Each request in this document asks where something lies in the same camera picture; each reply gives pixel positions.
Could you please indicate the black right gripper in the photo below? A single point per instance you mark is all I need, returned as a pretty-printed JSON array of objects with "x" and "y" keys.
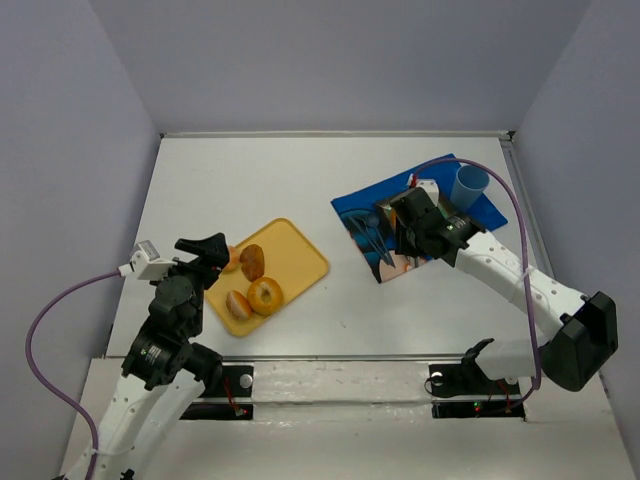
[{"x": 409, "y": 212}]

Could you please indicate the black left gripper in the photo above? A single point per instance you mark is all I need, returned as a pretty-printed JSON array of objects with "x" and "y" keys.
[{"x": 198, "y": 262}]

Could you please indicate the metal tongs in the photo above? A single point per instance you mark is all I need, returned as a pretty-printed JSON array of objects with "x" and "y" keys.
[{"x": 411, "y": 262}]

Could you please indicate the brown glazed bread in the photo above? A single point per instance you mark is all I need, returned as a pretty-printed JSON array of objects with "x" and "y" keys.
[{"x": 393, "y": 220}]

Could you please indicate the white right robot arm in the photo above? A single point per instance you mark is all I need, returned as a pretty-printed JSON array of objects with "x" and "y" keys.
[{"x": 570, "y": 335}]

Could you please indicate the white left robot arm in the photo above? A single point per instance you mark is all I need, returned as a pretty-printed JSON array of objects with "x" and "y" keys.
[{"x": 165, "y": 370}]

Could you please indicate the brown oblong bread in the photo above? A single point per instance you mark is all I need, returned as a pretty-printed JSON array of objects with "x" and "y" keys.
[{"x": 252, "y": 262}]

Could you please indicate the small orange bun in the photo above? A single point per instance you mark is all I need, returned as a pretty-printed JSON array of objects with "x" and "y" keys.
[{"x": 231, "y": 260}]

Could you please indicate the green square plate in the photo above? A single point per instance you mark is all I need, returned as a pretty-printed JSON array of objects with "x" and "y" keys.
[{"x": 382, "y": 207}]

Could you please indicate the blue plastic knife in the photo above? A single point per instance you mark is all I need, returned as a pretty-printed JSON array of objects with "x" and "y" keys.
[{"x": 374, "y": 223}]

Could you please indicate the blue printed placemat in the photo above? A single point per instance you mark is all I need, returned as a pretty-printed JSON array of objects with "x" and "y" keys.
[{"x": 363, "y": 202}]

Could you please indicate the blue plastic spoon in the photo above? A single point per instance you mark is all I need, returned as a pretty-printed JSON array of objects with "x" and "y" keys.
[{"x": 368, "y": 217}]

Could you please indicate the golden bagel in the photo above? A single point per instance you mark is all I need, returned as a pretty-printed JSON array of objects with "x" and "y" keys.
[{"x": 265, "y": 296}]

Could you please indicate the white round bun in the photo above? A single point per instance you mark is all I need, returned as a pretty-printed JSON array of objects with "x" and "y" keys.
[{"x": 238, "y": 305}]

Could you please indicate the light blue plastic cup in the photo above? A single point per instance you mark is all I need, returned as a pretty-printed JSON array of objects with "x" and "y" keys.
[{"x": 469, "y": 184}]

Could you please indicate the blue plastic fork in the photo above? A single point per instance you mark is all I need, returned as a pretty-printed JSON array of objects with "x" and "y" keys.
[{"x": 362, "y": 226}]

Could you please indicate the yellow plastic tray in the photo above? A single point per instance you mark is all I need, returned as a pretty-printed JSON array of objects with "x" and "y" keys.
[{"x": 274, "y": 266}]

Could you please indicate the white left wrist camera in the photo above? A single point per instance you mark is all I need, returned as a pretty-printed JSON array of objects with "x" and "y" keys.
[{"x": 145, "y": 263}]

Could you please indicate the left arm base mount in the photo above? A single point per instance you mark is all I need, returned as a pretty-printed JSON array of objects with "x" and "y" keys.
[{"x": 229, "y": 400}]

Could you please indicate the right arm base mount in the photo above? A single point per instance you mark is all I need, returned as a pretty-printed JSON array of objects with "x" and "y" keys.
[{"x": 463, "y": 391}]

